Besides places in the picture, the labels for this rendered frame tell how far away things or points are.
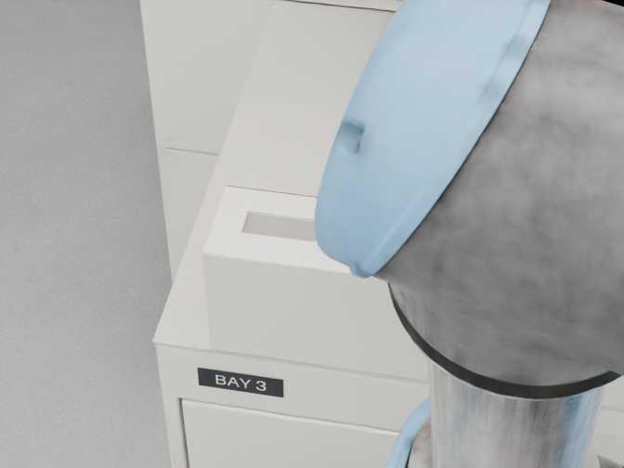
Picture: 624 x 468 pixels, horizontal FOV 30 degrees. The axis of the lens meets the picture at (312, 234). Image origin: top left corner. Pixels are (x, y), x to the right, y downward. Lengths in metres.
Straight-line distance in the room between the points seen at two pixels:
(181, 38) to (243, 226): 0.66
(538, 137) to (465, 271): 0.05
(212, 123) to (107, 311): 0.65
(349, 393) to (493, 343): 0.78
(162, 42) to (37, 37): 1.35
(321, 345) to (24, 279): 1.36
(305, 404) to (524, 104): 0.88
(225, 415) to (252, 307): 0.18
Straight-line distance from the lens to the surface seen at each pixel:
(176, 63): 1.75
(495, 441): 0.55
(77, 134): 2.74
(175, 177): 1.90
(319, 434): 1.25
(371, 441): 1.25
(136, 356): 2.25
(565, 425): 0.54
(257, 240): 1.08
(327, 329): 1.12
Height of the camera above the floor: 1.73
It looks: 45 degrees down
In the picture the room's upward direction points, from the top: straight up
